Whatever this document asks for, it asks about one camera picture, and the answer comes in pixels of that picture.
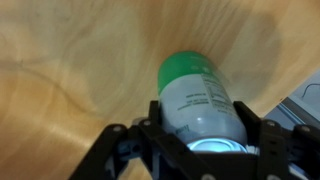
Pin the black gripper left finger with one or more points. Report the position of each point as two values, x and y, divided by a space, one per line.
166 146

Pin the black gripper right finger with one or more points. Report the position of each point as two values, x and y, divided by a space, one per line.
266 150

